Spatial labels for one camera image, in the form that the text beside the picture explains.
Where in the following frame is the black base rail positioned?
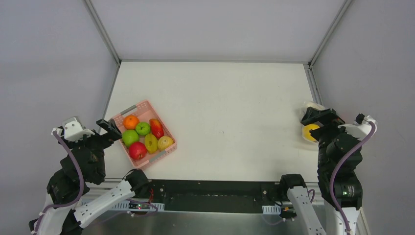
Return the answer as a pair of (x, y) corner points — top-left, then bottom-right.
(146, 179), (288, 213)

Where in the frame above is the orange fake fruit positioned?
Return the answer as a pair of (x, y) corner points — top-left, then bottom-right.
(123, 115), (140, 130)

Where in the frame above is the red fake apple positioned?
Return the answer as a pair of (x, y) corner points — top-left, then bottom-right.
(128, 141), (147, 160)

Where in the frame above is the yellow fake lemon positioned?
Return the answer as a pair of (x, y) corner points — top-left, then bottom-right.
(302, 124), (320, 142)

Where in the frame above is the yellow-green fake fruit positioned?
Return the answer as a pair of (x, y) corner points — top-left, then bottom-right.
(144, 133), (158, 154)

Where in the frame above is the clear zip top bag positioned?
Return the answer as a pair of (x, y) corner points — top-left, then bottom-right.
(299, 101), (325, 144)

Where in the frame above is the pink plastic basket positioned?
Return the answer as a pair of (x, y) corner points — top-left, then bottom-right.
(112, 100), (177, 170)

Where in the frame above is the yellow fake pear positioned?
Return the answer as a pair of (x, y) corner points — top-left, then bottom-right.
(158, 136), (174, 151)

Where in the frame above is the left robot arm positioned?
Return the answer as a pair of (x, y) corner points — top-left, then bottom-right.
(29, 116), (149, 235)

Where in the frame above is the red fake mango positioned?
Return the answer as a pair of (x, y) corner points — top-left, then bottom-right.
(149, 118), (164, 139)

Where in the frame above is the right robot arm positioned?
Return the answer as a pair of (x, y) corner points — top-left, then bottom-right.
(277, 107), (363, 235)

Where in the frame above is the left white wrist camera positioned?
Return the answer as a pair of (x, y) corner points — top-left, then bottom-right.
(51, 116), (95, 142)

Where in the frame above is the large green fake apple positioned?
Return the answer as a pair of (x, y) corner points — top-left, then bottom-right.
(122, 130), (139, 148)

